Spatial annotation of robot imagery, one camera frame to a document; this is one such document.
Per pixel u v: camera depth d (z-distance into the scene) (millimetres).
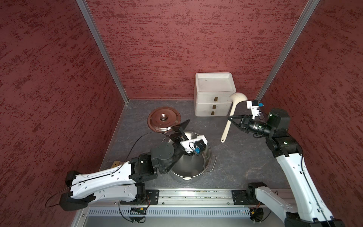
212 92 955
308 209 371
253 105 597
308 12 729
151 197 746
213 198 757
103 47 873
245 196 736
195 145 442
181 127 488
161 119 1065
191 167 846
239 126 583
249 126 568
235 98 646
